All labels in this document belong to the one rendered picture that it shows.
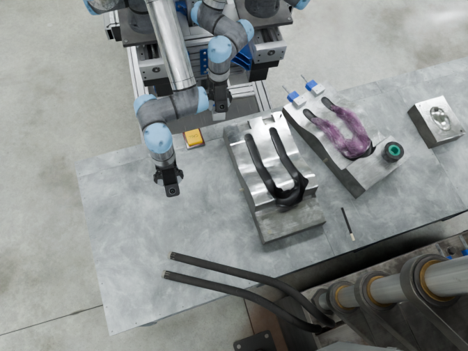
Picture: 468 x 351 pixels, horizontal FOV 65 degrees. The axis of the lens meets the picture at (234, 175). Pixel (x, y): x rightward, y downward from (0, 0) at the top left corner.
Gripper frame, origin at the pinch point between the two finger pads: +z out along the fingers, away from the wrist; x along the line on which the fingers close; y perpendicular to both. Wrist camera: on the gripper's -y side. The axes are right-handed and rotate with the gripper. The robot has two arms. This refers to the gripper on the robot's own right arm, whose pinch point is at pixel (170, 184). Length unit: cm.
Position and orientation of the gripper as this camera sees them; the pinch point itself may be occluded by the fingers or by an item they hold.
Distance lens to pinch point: 136.9
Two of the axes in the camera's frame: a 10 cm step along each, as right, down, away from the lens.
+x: -9.7, 1.8, -1.4
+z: -0.6, 3.7, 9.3
